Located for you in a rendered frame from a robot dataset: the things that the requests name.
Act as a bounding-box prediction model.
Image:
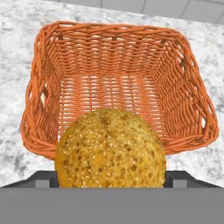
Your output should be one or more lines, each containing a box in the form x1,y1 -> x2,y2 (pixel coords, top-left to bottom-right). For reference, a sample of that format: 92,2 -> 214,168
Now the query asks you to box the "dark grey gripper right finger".
164,171 -> 221,189

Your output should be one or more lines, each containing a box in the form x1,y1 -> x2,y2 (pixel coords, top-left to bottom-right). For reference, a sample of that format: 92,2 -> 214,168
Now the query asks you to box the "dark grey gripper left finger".
2,171 -> 60,189

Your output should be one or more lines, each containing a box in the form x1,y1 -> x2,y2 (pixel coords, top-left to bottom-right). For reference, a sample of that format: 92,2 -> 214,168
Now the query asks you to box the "round seeded bread roll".
54,108 -> 167,189

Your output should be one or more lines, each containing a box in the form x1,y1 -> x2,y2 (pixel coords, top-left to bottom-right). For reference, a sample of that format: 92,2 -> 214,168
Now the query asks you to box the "orange wicker basket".
19,20 -> 220,161

